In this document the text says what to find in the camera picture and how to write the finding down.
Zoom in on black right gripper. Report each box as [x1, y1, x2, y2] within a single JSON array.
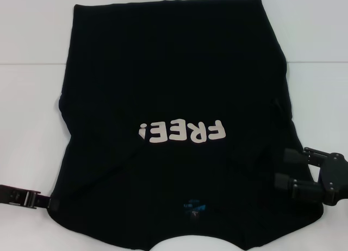
[[274, 146, 348, 208]]

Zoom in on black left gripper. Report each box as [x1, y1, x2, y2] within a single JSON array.
[[0, 184, 60, 211]]

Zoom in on black shirt with FREE print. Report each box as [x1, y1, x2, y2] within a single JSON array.
[[47, 3, 324, 251]]

